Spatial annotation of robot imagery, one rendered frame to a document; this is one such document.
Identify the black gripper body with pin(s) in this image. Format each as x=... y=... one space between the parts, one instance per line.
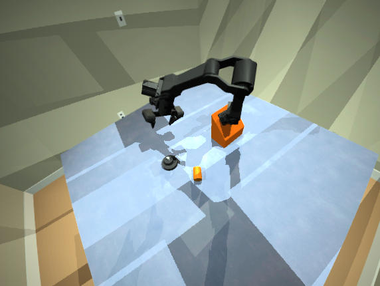
x=163 y=110

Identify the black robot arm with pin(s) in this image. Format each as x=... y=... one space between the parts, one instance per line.
x=242 y=84

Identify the orange cylinder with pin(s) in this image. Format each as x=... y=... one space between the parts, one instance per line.
x=197 y=176

